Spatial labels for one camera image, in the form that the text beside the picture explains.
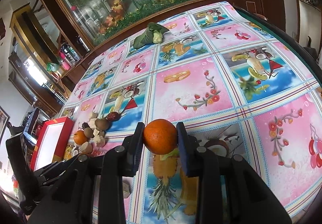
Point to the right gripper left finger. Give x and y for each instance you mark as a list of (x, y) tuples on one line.
[(134, 147)]

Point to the small dark date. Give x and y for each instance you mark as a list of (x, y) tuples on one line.
[(85, 125)]

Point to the orange tangerine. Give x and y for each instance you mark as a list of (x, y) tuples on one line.
[(80, 137), (160, 137)]

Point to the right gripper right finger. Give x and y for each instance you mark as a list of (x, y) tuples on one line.
[(187, 149)]

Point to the colourful fruit print tablecloth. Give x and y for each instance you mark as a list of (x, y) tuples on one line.
[(240, 85)]

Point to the cauliflower with green leaves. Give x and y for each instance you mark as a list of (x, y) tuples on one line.
[(153, 34)]

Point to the dark red jujube date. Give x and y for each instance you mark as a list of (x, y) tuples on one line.
[(113, 116)]

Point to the red white shallow box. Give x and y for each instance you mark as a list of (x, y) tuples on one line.
[(51, 142)]

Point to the brown kiwi fruit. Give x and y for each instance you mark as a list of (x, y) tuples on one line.
[(102, 124), (88, 132)]

